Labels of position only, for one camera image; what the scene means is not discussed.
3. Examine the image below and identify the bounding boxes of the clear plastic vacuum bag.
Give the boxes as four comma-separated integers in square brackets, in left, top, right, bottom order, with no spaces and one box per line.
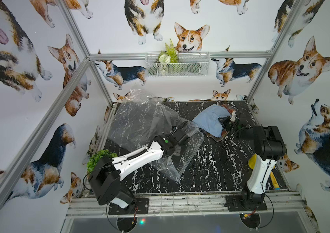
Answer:
[108,89,204,182]

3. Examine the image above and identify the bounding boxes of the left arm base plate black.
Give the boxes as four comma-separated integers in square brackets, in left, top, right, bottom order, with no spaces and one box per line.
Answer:
[108,198,149,215]

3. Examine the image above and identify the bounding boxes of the aluminium frame rail front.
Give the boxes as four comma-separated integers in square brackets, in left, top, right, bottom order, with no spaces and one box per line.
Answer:
[66,192,306,219]

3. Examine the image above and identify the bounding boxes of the white wire wall basket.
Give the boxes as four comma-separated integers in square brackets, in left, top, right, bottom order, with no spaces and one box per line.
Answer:
[145,51,211,77]

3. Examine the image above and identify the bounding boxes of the green potted plant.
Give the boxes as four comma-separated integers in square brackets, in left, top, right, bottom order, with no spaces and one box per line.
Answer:
[87,150,118,172]

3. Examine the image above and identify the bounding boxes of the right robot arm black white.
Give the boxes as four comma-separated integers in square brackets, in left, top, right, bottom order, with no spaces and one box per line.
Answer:
[218,116,286,210]

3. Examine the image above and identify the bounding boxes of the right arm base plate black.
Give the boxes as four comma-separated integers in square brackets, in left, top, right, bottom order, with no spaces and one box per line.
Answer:
[224,195,268,212]

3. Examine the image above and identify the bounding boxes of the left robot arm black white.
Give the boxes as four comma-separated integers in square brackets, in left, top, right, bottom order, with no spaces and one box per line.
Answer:
[84,121,189,211]

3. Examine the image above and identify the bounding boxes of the artificial fern with white flower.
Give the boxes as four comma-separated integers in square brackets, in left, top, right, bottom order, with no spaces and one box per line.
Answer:
[157,39,179,76]

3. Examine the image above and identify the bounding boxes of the yellow dustpan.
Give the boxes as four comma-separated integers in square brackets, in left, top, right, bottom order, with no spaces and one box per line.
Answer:
[247,154,279,194]

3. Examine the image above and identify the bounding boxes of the red plaid shirt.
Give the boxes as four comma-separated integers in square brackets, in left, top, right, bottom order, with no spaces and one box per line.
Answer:
[202,103,237,142]

